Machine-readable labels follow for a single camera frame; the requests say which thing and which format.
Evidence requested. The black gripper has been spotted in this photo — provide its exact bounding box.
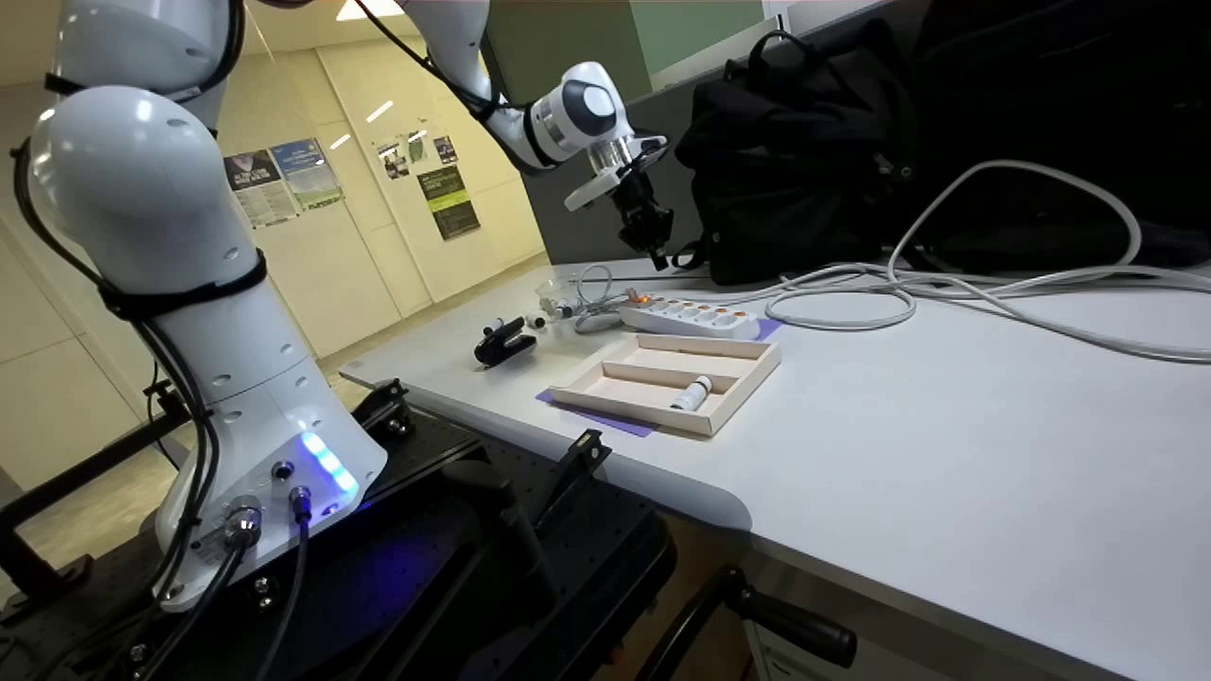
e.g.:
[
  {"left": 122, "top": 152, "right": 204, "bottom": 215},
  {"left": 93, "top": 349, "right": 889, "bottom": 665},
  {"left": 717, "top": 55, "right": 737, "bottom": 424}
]
[{"left": 608, "top": 160, "right": 678, "bottom": 273}]

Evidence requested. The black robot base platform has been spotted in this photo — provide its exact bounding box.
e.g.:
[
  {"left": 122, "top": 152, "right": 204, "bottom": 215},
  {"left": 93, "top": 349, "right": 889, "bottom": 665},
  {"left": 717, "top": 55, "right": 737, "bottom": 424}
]
[{"left": 74, "top": 398, "right": 678, "bottom": 681}]

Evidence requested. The white power strip with switches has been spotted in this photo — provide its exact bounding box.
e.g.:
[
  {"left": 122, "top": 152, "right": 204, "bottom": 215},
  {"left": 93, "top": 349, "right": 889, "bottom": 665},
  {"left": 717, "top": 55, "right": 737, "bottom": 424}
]
[{"left": 615, "top": 288, "right": 769, "bottom": 341}]

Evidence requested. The grey partition panel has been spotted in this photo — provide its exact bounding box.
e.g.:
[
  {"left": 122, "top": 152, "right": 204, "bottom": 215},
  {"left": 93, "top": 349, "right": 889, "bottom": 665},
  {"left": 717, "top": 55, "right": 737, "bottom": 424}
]
[{"left": 516, "top": 74, "right": 722, "bottom": 267}]

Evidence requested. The wooden divided tray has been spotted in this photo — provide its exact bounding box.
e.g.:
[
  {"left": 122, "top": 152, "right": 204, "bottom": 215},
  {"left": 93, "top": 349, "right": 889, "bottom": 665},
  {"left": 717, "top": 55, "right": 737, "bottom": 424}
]
[{"left": 544, "top": 330, "right": 788, "bottom": 441}]

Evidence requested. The white marker pen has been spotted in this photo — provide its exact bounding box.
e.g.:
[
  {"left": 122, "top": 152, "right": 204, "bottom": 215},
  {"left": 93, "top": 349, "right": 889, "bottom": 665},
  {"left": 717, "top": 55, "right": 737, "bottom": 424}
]
[{"left": 672, "top": 371, "right": 717, "bottom": 417}]

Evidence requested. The black backpack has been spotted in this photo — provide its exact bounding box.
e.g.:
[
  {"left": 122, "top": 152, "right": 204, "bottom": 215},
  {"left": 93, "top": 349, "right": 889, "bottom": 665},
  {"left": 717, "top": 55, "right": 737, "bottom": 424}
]
[{"left": 664, "top": 10, "right": 931, "bottom": 288}]

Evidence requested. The small black clip tool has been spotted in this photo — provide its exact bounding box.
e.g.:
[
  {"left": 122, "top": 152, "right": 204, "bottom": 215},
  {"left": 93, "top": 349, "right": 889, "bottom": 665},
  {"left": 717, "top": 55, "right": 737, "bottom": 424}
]
[{"left": 475, "top": 312, "right": 548, "bottom": 371}]

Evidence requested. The black yellow poster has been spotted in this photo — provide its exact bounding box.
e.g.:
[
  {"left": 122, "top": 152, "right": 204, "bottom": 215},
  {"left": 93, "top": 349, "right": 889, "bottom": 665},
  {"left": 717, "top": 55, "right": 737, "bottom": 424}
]
[{"left": 429, "top": 197, "right": 485, "bottom": 245}]

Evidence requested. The black table clamp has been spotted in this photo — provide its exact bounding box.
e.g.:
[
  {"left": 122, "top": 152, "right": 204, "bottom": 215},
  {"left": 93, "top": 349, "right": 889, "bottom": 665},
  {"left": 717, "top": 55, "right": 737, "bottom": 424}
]
[
  {"left": 534, "top": 424, "right": 615, "bottom": 527},
  {"left": 350, "top": 374, "right": 415, "bottom": 447}
]

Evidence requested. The dark green poster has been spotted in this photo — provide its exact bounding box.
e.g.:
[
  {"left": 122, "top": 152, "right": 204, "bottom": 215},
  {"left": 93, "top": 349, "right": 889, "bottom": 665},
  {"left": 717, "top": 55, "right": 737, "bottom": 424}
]
[{"left": 412, "top": 163, "right": 471, "bottom": 208}]

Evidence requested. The small photo poster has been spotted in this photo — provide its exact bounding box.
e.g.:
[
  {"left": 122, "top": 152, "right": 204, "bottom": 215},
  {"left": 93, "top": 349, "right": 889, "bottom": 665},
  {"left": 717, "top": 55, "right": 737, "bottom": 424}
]
[{"left": 375, "top": 139, "right": 415, "bottom": 184}]

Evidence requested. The blue poster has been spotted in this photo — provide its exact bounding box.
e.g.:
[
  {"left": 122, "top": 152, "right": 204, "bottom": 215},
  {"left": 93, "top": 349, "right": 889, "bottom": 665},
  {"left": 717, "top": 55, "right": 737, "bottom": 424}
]
[{"left": 268, "top": 133, "right": 350, "bottom": 215}]

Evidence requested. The dark poster with white sheet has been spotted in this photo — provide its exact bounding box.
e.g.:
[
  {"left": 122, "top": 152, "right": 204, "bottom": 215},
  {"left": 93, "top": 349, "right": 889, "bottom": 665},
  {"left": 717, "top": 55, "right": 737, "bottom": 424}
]
[{"left": 220, "top": 147, "right": 303, "bottom": 233}]

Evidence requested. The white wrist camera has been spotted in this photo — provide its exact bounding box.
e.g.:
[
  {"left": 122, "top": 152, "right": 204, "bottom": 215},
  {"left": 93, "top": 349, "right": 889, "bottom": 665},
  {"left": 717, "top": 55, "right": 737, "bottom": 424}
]
[{"left": 562, "top": 166, "right": 626, "bottom": 215}]

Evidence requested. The grey power cable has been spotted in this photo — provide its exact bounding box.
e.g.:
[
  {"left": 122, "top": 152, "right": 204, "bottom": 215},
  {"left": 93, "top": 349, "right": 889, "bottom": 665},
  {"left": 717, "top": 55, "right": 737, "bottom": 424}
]
[{"left": 567, "top": 255, "right": 1211, "bottom": 371}]

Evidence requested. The thick white looped cable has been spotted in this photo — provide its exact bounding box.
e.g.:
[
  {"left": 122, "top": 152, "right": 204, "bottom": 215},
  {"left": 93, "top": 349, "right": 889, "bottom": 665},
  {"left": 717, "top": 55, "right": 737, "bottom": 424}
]
[{"left": 881, "top": 153, "right": 1211, "bottom": 302}]

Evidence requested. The black handle under table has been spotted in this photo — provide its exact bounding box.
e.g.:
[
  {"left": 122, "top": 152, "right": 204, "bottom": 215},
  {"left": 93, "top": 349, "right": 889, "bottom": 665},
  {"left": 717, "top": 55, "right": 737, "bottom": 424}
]
[{"left": 648, "top": 562, "right": 865, "bottom": 681}]

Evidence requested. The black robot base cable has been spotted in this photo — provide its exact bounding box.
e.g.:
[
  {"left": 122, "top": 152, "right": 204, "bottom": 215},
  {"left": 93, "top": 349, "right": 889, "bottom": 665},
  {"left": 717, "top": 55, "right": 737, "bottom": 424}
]
[{"left": 249, "top": 485, "right": 317, "bottom": 681}]

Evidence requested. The grey plug robot cable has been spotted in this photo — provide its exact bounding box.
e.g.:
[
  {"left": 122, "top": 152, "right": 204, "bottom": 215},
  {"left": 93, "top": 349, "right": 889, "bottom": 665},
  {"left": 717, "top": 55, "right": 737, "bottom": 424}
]
[{"left": 119, "top": 499, "right": 267, "bottom": 681}]

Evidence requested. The black metal frame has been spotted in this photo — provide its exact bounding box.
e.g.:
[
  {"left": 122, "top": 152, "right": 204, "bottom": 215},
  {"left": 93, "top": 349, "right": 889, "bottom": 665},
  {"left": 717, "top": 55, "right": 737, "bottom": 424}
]
[{"left": 0, "top": 374, "right": 197, "bottom": 616}]

